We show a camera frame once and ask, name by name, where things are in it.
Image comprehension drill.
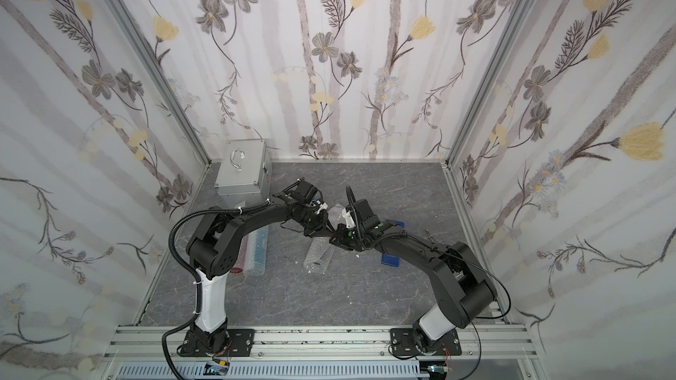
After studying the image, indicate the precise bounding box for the bubble wrap sheet stack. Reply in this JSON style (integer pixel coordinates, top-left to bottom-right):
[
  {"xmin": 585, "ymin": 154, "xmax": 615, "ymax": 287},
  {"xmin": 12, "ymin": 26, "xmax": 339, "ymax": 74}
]
[{"xmin": 304, "ymin": 204, "xmax": 344, "ymax": 274}]

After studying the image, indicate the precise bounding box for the blue tape dispenser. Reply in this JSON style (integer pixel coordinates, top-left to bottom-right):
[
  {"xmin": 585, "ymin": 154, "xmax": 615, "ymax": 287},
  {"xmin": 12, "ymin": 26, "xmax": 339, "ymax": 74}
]
[{"xmin": 381, "ymin": 221, "xmax": 405, "ymax": 267}]

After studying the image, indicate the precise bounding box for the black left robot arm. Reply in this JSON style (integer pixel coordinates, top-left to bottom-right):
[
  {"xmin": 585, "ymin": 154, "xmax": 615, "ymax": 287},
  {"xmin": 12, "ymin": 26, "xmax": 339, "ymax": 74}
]
[{"xmin": 167, "ymin": 178, "xmax": 334, "ymax": 334}]

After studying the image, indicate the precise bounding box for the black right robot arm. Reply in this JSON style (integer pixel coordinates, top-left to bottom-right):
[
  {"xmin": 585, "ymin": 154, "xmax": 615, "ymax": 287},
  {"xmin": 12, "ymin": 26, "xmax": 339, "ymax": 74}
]
[{"xmin": 329, "ymin": 223, "xmax": 497, "ymax": 348}]

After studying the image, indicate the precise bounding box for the silver metal first-aid case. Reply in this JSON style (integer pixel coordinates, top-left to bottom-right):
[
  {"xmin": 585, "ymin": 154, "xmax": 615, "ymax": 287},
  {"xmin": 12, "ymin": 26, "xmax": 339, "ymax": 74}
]
[{"xmin": 215, "ymin": 139, "xmax": 272, "ymax": 209}]

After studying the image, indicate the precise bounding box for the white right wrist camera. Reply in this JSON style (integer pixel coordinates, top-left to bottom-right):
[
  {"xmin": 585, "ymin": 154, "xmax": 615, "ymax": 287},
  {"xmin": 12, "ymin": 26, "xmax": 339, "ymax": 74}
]
[{"xmin": 341, "ymin": 209, "xmax": 356, "ymax": 230}]

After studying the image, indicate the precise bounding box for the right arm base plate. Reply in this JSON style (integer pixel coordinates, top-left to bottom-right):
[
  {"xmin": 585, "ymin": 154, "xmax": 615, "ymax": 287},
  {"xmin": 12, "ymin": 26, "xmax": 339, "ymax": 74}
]
[{"xmin": 389, "ymin": 327, "xmax": 462, "ymax": 358}]

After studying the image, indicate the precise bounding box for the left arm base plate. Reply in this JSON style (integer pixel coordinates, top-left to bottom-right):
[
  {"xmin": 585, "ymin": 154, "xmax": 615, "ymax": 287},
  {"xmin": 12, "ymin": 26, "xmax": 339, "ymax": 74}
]
[{"xmin": 177, "ymin": 327, "xmax": 255, "ymax": 357}]

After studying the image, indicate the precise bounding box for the aluminium frame rail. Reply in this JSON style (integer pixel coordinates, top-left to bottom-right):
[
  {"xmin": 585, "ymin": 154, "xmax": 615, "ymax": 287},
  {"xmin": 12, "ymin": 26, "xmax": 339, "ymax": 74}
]
[{"xmin": 105, "ymin": 325, "xmax": 540, "ymax": 362}]

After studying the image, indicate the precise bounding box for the white slotted cable duct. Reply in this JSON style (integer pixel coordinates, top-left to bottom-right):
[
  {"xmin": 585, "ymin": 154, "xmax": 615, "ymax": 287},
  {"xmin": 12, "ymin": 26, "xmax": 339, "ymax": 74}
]
[{"xmin": 115, "ymin": 361, "xmax": 431, "ymax": 380}]

